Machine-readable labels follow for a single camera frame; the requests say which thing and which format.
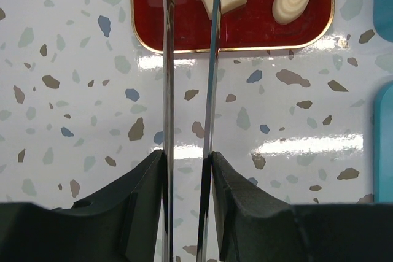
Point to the metal tongs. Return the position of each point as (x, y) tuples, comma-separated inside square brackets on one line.
[(168, 130)]

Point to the teal tin lid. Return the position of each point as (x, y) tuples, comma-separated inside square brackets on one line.
[(382, 144)]

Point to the teal tin box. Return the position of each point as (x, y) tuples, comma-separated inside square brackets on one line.
[(382, 18)]

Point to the red lacquer tray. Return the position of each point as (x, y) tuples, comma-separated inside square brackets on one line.
[(251, 27)]

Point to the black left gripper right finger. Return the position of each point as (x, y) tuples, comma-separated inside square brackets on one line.
[(252, 225)]

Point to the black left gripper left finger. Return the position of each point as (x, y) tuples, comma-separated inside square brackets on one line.
[(116, 223)]

